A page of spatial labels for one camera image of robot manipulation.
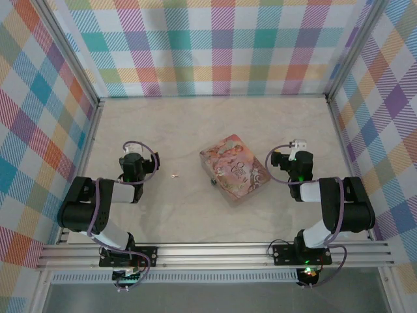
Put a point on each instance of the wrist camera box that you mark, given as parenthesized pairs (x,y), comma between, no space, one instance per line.
(299,144)
(132,149)

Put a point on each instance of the aluminium corner post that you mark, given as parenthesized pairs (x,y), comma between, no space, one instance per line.
(70,55)
(355,49)

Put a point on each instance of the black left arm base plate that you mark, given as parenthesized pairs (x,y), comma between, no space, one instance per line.
(146,257)

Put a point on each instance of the small padlock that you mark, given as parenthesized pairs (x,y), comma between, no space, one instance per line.
(213,182)

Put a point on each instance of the aluminium rear rail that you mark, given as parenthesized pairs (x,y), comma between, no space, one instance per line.
(211,96)

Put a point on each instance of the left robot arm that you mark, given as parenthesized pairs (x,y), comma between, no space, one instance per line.
(81,208)

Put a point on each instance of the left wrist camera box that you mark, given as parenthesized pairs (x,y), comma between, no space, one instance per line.
(132,149)

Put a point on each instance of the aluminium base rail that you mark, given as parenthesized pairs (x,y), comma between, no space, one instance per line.
(211,256)

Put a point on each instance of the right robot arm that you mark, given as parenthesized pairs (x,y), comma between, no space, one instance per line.
(352,212)

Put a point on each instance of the aluminium side rail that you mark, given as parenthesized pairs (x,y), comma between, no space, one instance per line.
(88,153)
(342,137)

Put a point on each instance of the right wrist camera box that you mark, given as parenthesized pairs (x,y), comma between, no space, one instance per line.
(299,144)

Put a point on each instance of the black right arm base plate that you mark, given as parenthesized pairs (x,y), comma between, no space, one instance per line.
(283,254)

